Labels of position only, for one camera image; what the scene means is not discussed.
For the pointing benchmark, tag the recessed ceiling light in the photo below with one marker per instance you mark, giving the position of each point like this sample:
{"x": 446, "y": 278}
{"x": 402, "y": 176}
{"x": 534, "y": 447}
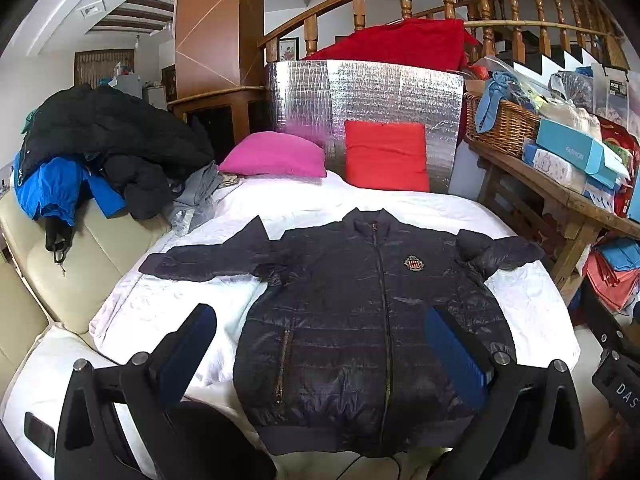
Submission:
{"x": 92, "y": 10}

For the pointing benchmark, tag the white refrigerator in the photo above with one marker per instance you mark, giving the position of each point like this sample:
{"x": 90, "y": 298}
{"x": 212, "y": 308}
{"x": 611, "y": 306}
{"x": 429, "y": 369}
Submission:
{"x": 154, "y": 97}

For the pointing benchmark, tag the stack of folded cloths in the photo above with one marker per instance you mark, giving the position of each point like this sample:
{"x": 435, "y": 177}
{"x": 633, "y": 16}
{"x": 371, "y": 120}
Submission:
{"x": 612, "y": 272}

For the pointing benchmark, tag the red gift bag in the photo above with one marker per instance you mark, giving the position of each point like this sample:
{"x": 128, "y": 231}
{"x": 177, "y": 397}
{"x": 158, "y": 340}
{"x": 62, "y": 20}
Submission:
{"x": 620, "y": 140}

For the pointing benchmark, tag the white patterned box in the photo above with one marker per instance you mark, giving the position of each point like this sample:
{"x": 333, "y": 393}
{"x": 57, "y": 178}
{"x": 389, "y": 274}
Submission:
{"x": 552, "y": 167}

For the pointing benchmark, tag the white textured blanket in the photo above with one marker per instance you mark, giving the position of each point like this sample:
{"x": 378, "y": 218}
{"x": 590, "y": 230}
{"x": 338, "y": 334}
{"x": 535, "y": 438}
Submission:
{"x": 210, "y": 270}

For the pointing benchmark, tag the framed picture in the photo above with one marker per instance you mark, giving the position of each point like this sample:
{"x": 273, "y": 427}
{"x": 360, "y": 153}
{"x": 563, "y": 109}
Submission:
{"x": 289, "y": 49}

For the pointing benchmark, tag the brown curtain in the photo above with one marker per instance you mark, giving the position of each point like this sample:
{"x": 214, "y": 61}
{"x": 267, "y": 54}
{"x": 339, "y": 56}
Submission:
{"x": 95, "y": 65}

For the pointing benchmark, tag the wooden column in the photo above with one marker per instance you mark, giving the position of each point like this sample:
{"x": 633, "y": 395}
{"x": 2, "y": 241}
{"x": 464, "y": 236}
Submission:
{"x": 215, "y": 20}

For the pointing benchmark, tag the teal cardboard box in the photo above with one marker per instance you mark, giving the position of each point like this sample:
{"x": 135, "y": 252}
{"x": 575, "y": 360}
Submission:
{"x": 575, "y": 150}

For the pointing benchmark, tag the dark navy puffer jacket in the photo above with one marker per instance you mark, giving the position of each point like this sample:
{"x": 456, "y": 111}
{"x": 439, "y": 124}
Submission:
{"x": 350, "y": 320}

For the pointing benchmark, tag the silver foil insulation board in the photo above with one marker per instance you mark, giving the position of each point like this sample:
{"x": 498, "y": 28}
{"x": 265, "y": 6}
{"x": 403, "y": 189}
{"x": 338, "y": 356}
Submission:
{"x": 300, "y": 100}

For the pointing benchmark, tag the cream leather sofa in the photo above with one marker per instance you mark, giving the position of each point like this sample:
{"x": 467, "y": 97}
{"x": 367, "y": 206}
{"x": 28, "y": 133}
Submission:
{"x": 45, "y": 265}

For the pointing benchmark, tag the wooden table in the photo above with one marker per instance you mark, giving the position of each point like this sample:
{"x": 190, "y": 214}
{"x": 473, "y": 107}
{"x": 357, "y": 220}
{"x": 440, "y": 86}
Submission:
{"x": 575, "y": 210}

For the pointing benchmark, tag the pink pillow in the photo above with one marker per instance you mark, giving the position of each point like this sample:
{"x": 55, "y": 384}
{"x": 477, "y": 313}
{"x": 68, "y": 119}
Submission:
{"x": 275, "y": 156}

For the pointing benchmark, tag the blue cloth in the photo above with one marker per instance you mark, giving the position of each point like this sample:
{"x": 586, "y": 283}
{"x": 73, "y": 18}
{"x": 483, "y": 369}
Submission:
{"x": 492, "y": 100}

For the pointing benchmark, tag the red pillow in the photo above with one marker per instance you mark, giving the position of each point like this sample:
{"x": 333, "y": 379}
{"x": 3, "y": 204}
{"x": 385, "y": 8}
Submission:
{"x": 386, "y": 156}

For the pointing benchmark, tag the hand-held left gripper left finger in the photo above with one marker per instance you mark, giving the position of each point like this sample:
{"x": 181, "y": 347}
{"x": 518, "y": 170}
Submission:
{"x": 189, "y": 355}

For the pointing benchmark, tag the black puffer jacket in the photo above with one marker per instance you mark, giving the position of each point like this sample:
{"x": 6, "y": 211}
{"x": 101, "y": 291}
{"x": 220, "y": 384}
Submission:
{"x": 110, "y": 130}

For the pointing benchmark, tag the blue jacket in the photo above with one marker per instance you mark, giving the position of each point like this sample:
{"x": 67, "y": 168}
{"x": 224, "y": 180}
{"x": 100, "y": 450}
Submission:
{"x": 55, "y": 185}

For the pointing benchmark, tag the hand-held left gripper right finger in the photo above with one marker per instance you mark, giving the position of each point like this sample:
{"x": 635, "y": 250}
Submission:
{"x": 457, "y": 360}

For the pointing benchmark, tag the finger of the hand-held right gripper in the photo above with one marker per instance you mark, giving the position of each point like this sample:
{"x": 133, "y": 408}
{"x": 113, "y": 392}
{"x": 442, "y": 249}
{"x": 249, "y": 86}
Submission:
{"x": 602, "y": 317}

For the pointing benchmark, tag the red cloth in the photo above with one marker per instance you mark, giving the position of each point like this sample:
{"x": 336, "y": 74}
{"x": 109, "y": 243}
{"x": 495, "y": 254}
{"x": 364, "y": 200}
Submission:
{"x": 400, "y": 42}

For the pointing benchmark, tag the clear plastic bag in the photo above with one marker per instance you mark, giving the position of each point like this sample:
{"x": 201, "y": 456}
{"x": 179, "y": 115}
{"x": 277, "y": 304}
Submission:
{"x": 190, "y": 217}

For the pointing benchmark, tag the wicker basket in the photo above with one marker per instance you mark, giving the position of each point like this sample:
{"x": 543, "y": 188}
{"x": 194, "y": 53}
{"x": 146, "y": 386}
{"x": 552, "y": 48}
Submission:
{"x": 507, "y": 127}

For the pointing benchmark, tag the wooden cabinet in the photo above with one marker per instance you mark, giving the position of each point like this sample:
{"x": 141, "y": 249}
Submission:
{"x": 220, "y": 115}

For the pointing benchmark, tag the grey garment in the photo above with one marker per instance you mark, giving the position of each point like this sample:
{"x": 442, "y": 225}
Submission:
{"x": 200, "y": 185}

